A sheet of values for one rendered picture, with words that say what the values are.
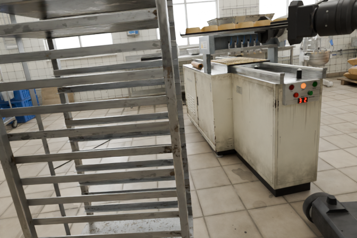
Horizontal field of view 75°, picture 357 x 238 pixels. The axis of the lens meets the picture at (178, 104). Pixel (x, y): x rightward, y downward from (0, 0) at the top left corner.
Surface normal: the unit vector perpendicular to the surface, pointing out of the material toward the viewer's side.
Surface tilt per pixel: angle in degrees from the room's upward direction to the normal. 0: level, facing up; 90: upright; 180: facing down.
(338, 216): 0
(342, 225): 0
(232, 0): 90
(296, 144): 90
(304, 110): 90
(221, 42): 90
